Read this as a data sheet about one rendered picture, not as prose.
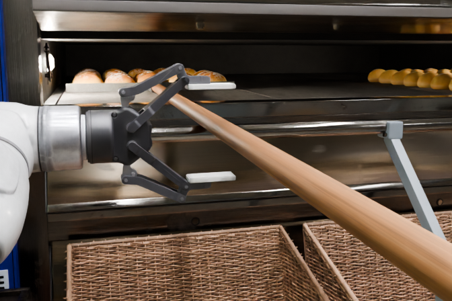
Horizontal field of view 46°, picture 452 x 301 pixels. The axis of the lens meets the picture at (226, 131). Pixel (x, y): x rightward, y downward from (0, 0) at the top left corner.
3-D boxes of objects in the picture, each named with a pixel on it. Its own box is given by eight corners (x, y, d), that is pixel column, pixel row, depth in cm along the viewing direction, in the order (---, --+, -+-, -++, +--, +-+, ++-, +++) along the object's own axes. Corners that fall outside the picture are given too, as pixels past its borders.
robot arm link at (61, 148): (46, 164, 79) (88, 162, 80) (40, 179, 70) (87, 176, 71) (42, 103, 77) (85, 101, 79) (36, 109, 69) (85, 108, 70)
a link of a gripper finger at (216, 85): (184, 88, 79) (184, 83, 79) (231, 87, 81) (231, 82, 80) (187, 89, 76) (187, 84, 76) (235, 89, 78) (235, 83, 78)
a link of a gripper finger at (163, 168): (132, 139, 75) (126, 147, 75) (192, 187, 78) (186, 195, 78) (130, 135, 78) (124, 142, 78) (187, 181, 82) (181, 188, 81)
